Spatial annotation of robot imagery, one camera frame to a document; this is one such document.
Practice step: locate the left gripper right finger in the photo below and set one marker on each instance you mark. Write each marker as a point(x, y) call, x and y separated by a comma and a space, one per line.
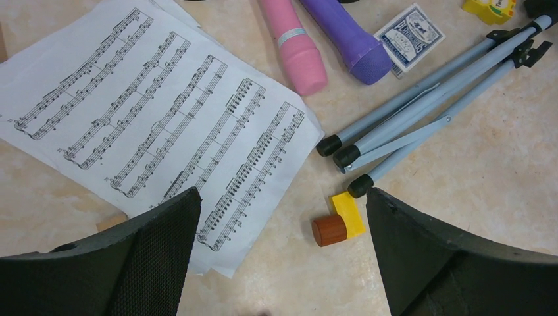
point(430, 267)

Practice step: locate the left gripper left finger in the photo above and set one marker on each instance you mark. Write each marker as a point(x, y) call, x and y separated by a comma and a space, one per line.
point(137, 267)

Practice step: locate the sheet music page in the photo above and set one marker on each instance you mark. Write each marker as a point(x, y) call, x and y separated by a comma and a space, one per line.
point(174, 9)
point(138, 106)

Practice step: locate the light blue music stand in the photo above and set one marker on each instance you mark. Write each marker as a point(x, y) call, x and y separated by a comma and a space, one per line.
point(395, 129)

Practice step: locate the purple toy microphone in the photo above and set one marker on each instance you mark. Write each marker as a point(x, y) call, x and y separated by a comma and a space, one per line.
point(363, 55)

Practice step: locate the pink toy microphone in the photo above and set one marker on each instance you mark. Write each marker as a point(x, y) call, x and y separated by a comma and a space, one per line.
point(300, 56)

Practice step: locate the wooden block near left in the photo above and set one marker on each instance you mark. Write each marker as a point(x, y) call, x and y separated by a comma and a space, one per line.
point(111, 221)

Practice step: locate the yellow wooden block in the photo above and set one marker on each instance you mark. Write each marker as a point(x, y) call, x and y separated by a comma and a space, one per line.
point(345, 206)

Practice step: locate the brown wooden cylinder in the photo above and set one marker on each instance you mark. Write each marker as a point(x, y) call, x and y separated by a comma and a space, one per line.
point(329, 230)

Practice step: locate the blue playing card box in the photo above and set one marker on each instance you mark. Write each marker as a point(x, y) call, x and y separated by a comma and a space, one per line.
point(408, 38)

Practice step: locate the wooden block far left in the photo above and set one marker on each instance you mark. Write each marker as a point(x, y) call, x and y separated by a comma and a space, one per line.
point(3, 49)

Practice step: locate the yellow owl number block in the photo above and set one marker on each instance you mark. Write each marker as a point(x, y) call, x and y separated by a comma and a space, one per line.
point(491, 11)

